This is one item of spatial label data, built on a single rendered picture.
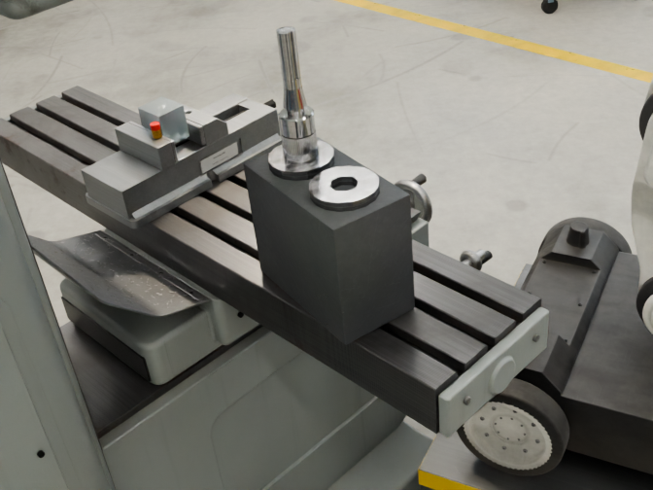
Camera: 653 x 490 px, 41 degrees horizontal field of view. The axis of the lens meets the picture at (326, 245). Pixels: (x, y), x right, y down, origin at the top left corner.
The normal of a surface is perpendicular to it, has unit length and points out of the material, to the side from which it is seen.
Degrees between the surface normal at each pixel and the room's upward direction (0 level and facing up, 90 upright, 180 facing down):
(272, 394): 90
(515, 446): 90
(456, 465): 0
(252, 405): 90
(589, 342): 0
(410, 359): 0
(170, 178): 90
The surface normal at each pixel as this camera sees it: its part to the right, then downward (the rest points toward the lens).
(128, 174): -0.09, -0.81
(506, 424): -0.45, 0.55
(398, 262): 0.56, 0.44
